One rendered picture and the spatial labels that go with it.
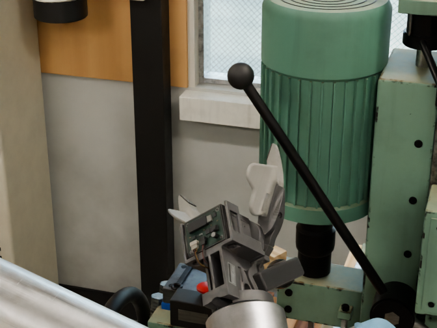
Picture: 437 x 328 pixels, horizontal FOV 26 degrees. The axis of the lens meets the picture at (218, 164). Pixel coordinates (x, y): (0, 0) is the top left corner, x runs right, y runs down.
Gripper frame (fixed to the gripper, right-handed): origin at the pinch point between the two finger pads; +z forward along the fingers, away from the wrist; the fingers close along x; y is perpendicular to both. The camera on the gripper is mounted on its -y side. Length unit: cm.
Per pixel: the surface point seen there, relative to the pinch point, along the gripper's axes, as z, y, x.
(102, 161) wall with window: 105, -104, 113
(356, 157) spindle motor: 5.4, -18.6, -8.8
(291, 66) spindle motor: 13.7, -4.7, -9.3
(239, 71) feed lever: 10.9, 2.8, -5.9
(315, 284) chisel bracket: -2.8, -31.8, 8.8
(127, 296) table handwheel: 8, -28, 43
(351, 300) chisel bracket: -6.1, -35.2, 5.2
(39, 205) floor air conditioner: 97, -97, 136
